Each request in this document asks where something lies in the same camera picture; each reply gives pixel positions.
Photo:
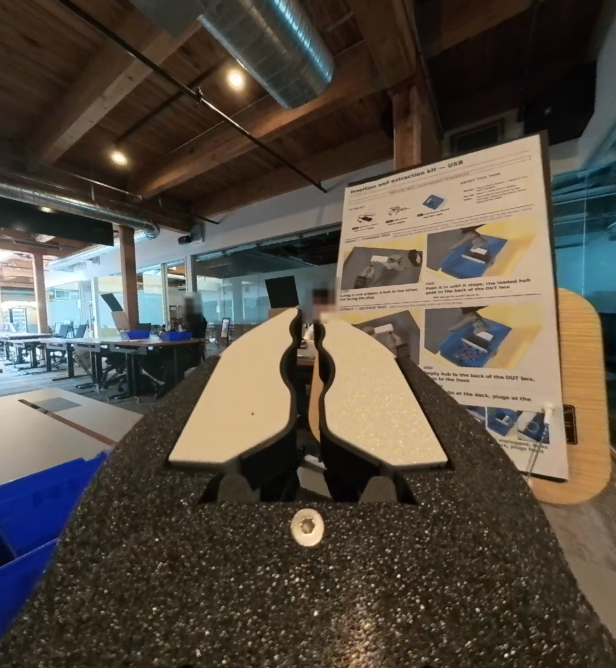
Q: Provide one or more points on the long office desk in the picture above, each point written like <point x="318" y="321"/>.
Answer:
<point x="104" y="344"/>

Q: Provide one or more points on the black screen panel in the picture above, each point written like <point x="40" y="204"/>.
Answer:
<point x="281" y="295"/>

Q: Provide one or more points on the wooden column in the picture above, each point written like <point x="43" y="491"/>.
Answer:
<point x="39" y="292"/>
<point x="412" y="130"/>
<point x="129" y="271"/>

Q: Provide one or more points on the large silver air duct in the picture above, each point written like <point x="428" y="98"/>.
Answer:
<point x="276" y="47"/>

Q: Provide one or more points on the blue plastic bin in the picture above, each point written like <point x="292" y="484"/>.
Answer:
<point x="5" y="522"/>

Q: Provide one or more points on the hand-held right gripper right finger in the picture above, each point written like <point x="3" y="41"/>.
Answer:
<point x="381" y="412"/>

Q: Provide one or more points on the black ceiling speaker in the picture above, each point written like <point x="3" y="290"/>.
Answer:
<point x="190" y="236"/>

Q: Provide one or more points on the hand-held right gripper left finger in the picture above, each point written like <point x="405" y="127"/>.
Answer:
<point x="235" y="407"/>

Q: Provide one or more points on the printed instruction sheet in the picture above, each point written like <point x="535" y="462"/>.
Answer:
<point x="469" y="261"/>

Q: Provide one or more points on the round ceiling light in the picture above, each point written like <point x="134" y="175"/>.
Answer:
<point x="236" y="79"/>
<point x="119" y="157"/>

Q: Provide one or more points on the black ceiling pipe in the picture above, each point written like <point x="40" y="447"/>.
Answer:
<point x="182" y="87"/>

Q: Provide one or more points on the small framed floor sign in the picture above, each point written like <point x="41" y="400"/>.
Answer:
<point x="225" y="329"/>

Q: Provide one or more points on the row of office desks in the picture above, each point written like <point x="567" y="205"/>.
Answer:
<point x="5" y="344"/>

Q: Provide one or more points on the black hanging panel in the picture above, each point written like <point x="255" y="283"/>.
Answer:
<point x="26" y="224"/>

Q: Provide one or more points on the slim silver air duct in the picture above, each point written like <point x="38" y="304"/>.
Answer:
<point x="78" y="204"/>

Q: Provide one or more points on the rounded wooden board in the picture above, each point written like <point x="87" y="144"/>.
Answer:
<point x="589" y="391"/>

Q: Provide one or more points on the wall air vent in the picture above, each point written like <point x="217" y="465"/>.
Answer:
<point x="475" y="136"/>

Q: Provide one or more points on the small black plaque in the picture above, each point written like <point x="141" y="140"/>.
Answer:
<point x="571" y="422"/>

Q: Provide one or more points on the black tilted board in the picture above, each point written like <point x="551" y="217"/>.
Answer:
<point x="112" y="308"/>

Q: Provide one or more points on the small blue bin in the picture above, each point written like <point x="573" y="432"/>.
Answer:
<point x="177" y="336"/>
<point x="138" y="334"/>

